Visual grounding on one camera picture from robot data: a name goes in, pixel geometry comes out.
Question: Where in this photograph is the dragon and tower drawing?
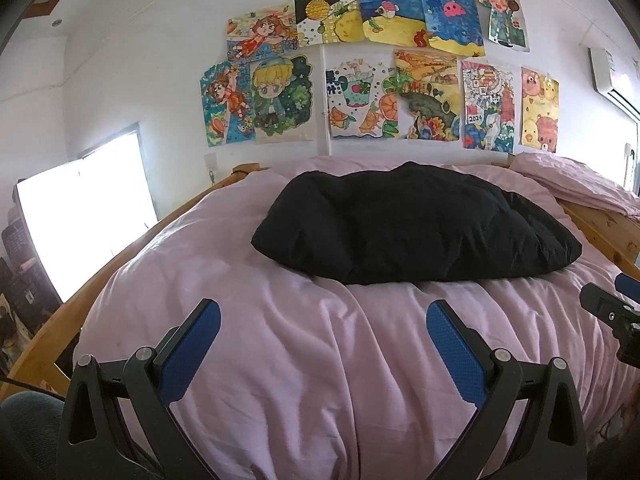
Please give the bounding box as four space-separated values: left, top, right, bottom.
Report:
460 57 517 154

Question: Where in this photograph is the person's jeans leg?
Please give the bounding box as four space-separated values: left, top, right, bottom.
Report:
0 391 68 480

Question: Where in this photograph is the pink jellyfish drawing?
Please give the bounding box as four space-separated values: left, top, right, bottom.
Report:
416 0 488 59

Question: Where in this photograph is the black puffer jacket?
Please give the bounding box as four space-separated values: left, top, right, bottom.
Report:
251 161 584 287

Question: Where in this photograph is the blond boy drawing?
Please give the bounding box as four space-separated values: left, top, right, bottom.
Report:
247 53 318 146

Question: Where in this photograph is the black cable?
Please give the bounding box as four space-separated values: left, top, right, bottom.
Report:
0 374 67 404

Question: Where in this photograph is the orange-haired girl drawing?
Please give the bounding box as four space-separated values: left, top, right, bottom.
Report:
225 6 302 64

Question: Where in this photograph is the drink cup and oranges drawing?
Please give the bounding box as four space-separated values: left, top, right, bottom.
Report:
324 55 401 141

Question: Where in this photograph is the fish on sand drawing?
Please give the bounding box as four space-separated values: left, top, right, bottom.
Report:
354 0 427 44

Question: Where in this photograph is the pink pillow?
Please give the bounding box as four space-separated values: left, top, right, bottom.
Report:
509 152 640 217

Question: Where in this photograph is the pigs and chicks drawing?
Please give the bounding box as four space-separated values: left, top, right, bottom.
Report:
519 65 561 154

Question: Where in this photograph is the pink duvet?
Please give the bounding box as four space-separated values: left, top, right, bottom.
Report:
74 154 640 480

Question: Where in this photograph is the field landscape drawing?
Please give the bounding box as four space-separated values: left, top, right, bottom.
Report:
393 48 463 142

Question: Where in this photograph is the flying girl drawing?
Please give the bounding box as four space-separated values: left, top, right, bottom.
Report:
199 59 257 149

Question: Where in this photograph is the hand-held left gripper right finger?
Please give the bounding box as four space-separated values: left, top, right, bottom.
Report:
426 299 587 480

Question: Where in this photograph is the white air conditioner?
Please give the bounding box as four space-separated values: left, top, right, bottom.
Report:
588 46 640 122

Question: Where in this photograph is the red-haired figure drawing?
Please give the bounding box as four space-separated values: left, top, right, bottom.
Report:
469 0 532 54

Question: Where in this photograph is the wooden bed frame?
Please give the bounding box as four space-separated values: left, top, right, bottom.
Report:
9 155 640 402

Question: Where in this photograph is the bright window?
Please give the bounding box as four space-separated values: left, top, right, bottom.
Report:
14 124 159 305

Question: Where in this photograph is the pineapple drawing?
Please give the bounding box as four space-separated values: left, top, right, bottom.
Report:
292 0 364 49

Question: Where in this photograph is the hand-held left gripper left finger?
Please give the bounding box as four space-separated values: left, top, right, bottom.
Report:
56 298 221 480

